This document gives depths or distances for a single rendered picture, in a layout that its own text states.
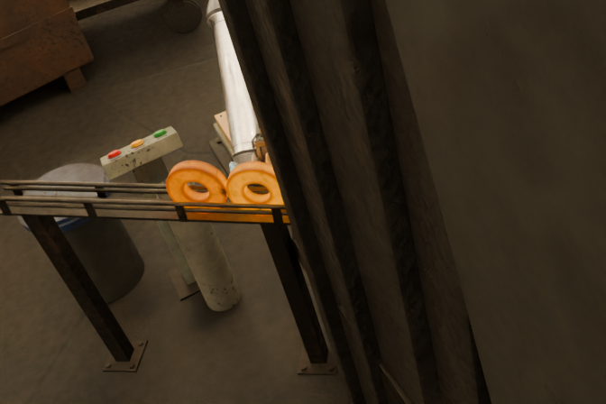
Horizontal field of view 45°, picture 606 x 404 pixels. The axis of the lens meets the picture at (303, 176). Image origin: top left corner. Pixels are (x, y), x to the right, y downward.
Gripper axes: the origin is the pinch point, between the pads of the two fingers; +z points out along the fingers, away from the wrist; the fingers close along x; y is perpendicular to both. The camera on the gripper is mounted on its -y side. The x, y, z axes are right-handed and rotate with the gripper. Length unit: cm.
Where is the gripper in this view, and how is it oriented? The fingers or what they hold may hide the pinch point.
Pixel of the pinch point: (260, 179)
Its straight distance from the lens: 181.3
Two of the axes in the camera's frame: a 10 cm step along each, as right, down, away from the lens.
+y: -1.6, -9.1, -3.8
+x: 9.6, -0.6, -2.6
